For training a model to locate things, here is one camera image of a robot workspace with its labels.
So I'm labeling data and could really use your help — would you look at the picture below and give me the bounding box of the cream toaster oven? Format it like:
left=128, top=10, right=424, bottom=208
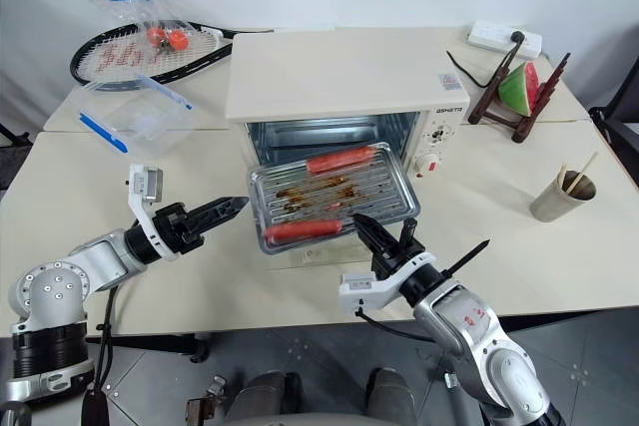
left=227, top=26, right=471, bottom=183

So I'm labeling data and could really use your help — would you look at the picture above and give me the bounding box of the red sausage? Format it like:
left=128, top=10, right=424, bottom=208
left=263, top=218, right=343, bottom=243
left=306, top=145, right=375, bottom=176

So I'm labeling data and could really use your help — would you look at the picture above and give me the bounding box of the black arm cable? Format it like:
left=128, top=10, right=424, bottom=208
left=92, top=283, right=121, bottom=392
left=353, top=308, right=440, bottom=347

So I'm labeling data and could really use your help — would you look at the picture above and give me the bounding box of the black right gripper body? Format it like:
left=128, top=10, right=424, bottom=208
left=371, top=218, right=426, bottom=280

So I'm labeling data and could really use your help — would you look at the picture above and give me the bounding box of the watermelon slice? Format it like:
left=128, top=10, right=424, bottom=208
left=497, top=61, right=543, bottom=118

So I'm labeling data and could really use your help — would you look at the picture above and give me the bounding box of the red and white oven knob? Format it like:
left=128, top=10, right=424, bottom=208
left=416, top=154, right=443, bottom=176

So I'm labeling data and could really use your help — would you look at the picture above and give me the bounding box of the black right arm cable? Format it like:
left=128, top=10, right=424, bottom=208
left=353, top=308, right=440, bottom=347

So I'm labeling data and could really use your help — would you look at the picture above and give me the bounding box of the dark wooden stand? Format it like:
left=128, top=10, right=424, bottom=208
left=466, top=51, right=574, bottom=146

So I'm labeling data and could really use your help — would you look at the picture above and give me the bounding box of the black frame at table edge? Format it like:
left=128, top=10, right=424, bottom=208
left=0, top=121, right=36, bottom=193

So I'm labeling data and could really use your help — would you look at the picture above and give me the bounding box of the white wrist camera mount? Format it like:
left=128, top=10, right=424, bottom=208
left=124, top=163, right=180, bottom=262
left=337, top=250, right=435, bottom=317

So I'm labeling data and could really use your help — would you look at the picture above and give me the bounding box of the black chair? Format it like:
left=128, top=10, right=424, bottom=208
left=588, top=54, right=639, bottom=153

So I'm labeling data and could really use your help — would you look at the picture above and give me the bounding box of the long wooden chopstick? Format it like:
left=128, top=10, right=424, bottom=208
left=568, top=151, right=599, bottom=194

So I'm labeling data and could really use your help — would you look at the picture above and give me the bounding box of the clear plastic container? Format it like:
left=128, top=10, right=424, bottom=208
left=77, top=74, right=197, bottom=158

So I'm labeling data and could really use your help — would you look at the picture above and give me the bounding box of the black power plug cable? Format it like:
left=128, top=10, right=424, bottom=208
left=445, top=30, right=526, bottom=90

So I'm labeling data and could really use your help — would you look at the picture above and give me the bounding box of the metal cup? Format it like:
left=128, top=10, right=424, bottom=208
left=529, top=171, right=598, bottom=223

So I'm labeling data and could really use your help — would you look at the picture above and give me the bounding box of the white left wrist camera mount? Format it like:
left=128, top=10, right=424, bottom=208
left=124, top=163, right=180, bottom=262

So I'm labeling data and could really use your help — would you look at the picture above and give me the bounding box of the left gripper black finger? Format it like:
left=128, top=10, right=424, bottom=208
left=197, top=202, right=249, bottom=240
left=191, top=195, right=250, bottom=220

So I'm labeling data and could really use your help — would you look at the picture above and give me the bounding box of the clear crumpled plastic bag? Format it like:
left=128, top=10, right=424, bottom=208
left=87, top=0, right=201, bottom=66

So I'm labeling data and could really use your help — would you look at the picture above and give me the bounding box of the brown metal clamp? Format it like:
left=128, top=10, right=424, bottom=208
left=185, top=374, right=229, bottom=426

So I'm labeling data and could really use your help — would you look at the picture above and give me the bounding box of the white power strip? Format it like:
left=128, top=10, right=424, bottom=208
left=466, top=20, right=544, bottom=59

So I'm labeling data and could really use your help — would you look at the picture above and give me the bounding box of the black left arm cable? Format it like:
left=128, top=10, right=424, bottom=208
left=92, top=283, right=121, bottom=392

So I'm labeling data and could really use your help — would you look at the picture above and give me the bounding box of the black tennis racket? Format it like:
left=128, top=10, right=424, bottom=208
left=69, top=21, right=336, bottom=94

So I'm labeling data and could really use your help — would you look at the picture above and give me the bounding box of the grey rounded shape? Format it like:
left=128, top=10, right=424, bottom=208
left=227, top=370, right=304, bottom=426
left=366, top=367, right=418, bottom=426

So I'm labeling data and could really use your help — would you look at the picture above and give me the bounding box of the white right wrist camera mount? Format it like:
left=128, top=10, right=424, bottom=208
left=337, top=250, right=435, bottom=317

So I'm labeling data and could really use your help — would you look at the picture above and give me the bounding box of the black table frame bar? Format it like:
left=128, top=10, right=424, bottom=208
left=84, top=330, right=211, bottom=362

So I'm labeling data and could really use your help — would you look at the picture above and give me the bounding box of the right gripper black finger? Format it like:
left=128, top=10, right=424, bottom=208
left=440, top=239, right=490, bottom=279
left=351, top=213, right=401, bottom=261

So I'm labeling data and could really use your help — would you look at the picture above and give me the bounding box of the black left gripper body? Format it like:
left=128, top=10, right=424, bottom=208
left=152, top=202, right=207, bottom=255

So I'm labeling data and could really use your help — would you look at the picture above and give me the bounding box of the silver metal baking tray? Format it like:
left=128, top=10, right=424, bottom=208
left=248, top=141, right=419, bottom=255

